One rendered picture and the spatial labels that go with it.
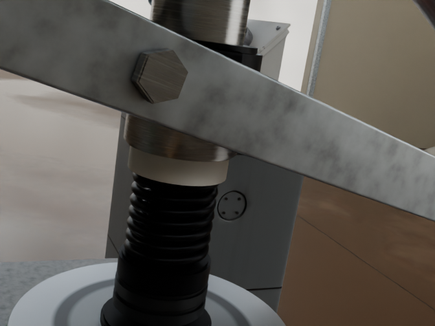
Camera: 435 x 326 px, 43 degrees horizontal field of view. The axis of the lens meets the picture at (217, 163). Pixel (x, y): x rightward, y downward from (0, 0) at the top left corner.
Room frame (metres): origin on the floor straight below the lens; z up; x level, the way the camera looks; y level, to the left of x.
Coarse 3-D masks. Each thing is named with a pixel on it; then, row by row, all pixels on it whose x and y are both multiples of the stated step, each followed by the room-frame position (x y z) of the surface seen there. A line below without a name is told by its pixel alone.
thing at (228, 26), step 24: (168, 0) 0.35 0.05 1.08; (192, 0) 0.34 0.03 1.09; (216, 0) 0.35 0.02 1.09; (240, 0) 0.36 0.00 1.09; (168, 24) 0.35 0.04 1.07; (192, 24) 0.34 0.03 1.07; (216, 24) 0.35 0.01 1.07; (240, 24) 0.36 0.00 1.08; (216, 48) 0.34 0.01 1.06; (240, 48) 0.35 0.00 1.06; (144, 120) 0.34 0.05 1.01; (144, 144) 0.34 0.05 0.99; (168, 144) 0.34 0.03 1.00; (192, 144) 0.34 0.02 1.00
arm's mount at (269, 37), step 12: (252, 24) 1.52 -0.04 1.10; (264, 24) 1.47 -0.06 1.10; (276, 24) 1.43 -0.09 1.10; (288, 24) 1.39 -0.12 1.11; (264, 36) 1.41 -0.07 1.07; (276, 36) 1.37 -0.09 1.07; (264, 48) 1.36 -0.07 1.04; (276, 48) 1.38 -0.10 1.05; (264, 60) 1.37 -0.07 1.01; (276, 60) 1.38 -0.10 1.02; (264, 72) 1.37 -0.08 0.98; (276, 72) 1.38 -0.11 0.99
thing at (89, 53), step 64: (0, 0) 0.25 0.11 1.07; (64, 0) 0.27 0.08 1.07; (0, 64) 0.25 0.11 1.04; (64, 64) 0.27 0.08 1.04; (128, 64) 0.29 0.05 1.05; (192, 64) 0.31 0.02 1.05; (192, 128) 0.31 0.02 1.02; (256, 128) 0.33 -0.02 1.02; (320, 128) 0.36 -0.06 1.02; (384, 192) 0.41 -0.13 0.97
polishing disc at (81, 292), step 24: (48, 288) 0.40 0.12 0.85; (72, 288) 0.41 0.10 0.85; (96, 288) 0.41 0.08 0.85; (216, 288) 0.45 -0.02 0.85; (240, 288) 0.46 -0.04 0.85; (24, 312) 0.36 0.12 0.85; (48, 312) 0.37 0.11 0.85; (72, 312) 0.37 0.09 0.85; (96, 312) 0.38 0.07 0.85; (216, 312) 0.41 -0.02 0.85; (240, 312) 0.41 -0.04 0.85; (264, 312) 0.42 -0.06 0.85
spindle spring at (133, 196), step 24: (144, 192) 0.35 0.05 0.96; (168, 192) 0.35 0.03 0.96; (192, 192) 0.35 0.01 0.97; (216, 192) 0.37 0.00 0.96; (144, 216) 0.35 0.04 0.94; (168, 216) 0.35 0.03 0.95; (192, 216) 0.35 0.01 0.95; (144, 240) 0.35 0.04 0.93; (168, 240) 0.35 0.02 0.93; (192, 240) 0.35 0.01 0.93; (168, 264) 0.35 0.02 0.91
